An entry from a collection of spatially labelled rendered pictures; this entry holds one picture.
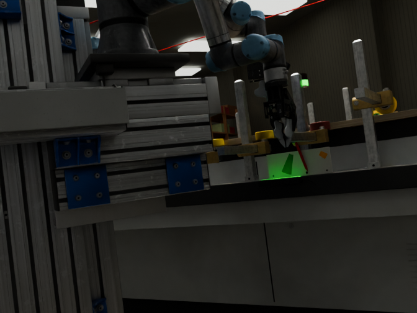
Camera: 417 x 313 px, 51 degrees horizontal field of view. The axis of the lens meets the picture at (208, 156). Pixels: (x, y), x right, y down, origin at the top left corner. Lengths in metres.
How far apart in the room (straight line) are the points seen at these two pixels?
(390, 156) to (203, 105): 1.05
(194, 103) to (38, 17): 0.45
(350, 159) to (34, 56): 1.31
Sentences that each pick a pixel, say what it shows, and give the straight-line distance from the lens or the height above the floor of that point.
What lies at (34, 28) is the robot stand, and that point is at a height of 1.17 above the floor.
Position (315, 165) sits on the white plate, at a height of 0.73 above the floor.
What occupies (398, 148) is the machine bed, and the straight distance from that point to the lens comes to 1.92.
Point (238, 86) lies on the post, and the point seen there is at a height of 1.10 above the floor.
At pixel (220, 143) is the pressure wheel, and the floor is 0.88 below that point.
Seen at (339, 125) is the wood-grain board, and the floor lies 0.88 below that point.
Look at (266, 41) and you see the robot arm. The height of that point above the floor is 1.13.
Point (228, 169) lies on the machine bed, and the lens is 2.15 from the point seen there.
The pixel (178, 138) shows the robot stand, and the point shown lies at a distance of 1.01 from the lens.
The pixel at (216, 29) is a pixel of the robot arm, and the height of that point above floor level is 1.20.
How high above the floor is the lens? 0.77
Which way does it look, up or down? 2 degrees up
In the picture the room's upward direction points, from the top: 7 degrees counter-clockwise
